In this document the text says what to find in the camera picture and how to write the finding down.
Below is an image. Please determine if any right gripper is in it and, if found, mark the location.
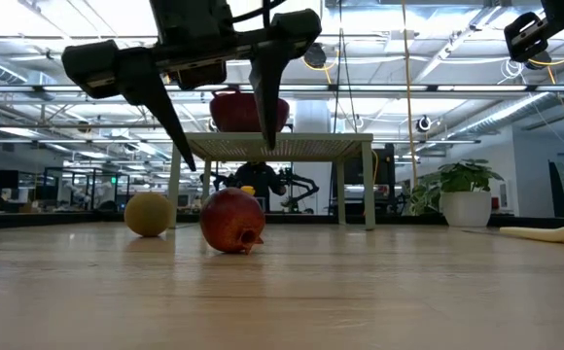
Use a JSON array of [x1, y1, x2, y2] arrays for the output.
[[504, 0, 564, 63]]

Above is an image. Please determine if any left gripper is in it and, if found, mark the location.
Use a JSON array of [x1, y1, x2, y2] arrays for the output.
[[61, 0, 323, 172]]

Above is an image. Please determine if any magenta plastic colander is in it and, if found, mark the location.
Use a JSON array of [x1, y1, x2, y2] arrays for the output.
[[208, 88, 292, 133]]

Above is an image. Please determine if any dark red toy pomegranate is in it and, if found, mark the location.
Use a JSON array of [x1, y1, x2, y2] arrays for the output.
[[198, 187, 267, 256]]

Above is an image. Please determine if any brown green toy kiwi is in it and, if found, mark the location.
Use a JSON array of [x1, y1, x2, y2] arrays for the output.
[[123, 192, 175, 238]]

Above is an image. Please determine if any person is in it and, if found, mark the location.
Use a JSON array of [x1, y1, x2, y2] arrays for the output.
[[232, 161, 288, 213]]

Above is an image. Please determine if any pale green perforated metal stand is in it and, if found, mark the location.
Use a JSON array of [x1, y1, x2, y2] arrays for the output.
[[167, 132, 376, 231]]

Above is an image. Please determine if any yellow broom stick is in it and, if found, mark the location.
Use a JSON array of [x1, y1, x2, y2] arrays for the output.
[[400, 0, 419, 191]]

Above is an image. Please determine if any black standing panel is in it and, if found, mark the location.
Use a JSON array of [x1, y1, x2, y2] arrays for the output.
[[547, 159, 564, 219]]

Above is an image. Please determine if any black equipment cabinet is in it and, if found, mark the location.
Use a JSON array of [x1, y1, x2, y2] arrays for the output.
[[329, 144, 397, 218]]

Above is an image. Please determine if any green potted plant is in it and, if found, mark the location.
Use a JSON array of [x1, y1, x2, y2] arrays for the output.
[[407, 157, 506, 228]]

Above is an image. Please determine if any black computer monitor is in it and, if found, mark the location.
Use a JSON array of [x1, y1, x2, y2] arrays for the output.
[[0, 169, 20, 191]]

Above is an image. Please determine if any black cage frame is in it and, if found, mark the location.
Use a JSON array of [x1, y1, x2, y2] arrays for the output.
[[43, 166, 131, 211]]

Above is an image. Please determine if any knife with cream handle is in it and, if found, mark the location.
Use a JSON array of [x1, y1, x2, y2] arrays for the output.
[[499, 226, 564, 244]]

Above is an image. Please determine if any black aluminium table frame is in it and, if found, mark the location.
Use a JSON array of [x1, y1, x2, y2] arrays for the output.
[[0, 209, 564, 230]]

